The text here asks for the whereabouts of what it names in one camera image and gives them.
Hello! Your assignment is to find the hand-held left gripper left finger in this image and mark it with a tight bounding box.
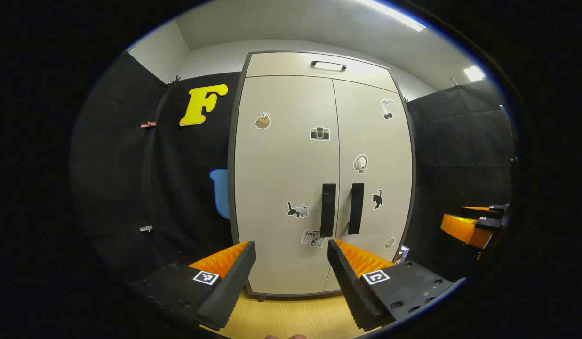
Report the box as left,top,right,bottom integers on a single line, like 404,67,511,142
128,240,257,331

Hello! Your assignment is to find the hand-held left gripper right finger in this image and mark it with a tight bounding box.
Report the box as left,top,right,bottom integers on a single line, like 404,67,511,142
327,238,466,331

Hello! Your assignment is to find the black door handle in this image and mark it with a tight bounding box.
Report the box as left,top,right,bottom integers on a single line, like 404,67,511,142
320,183,337,238
347,183,365,235

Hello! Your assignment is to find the cabinet door with headphone sticker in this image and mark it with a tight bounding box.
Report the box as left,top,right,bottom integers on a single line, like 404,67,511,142
323,79,414,293

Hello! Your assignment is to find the cabinet door with camera sticker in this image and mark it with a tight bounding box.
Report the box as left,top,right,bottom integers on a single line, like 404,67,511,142
234,75,341,297

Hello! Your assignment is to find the grey double-door shoe cabinet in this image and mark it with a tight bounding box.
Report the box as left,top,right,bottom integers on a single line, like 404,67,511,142
227,50,417,302

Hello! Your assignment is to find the black curved cabinet handle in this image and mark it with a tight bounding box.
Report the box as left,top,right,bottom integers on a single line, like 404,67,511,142
311,60,347,72

